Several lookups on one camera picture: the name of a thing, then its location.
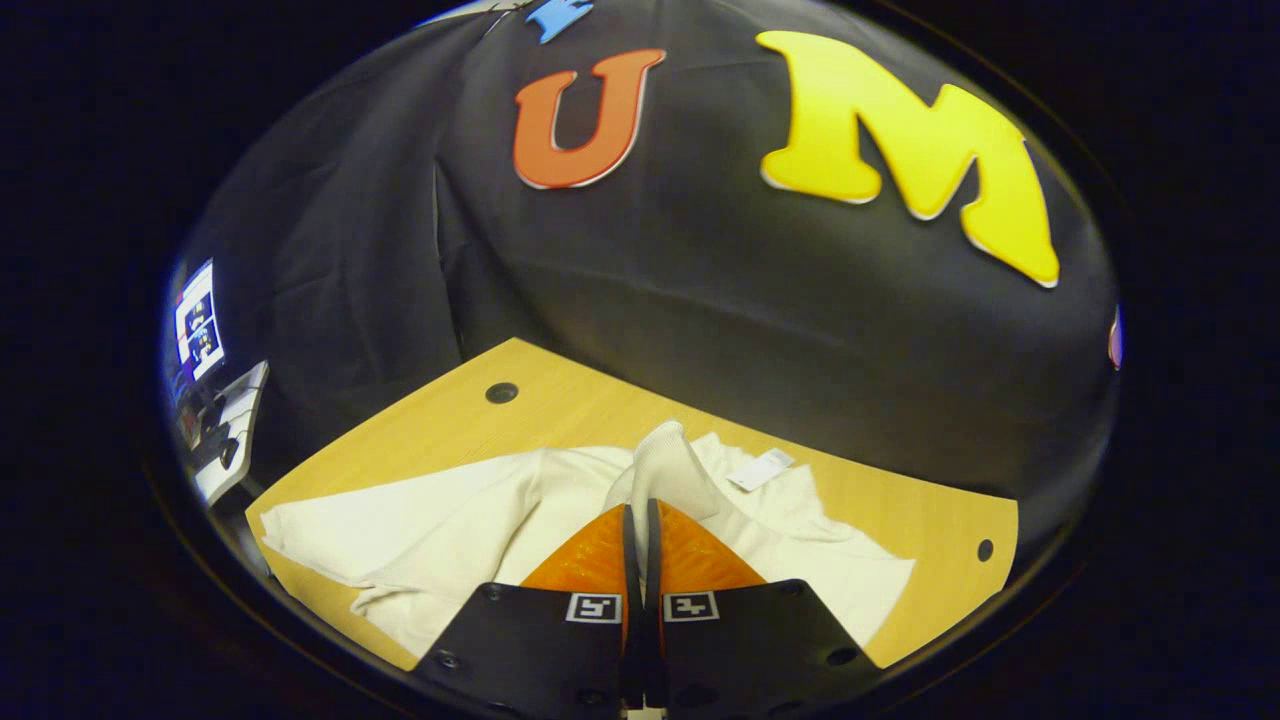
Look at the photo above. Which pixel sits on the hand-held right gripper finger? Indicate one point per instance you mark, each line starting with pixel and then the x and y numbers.
pixel 652 560
pixel 631 560

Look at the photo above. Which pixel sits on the white sweatshirt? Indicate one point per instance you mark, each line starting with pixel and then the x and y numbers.
pixel 450 520

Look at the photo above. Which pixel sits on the black backdrop cloth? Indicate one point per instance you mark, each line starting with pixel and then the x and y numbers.
pixel 700 330

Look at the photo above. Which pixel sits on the white side desk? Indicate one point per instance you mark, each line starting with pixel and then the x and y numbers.
pixel 245 400

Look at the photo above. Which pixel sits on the computer monitor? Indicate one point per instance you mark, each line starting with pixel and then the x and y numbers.
pixel 197 320

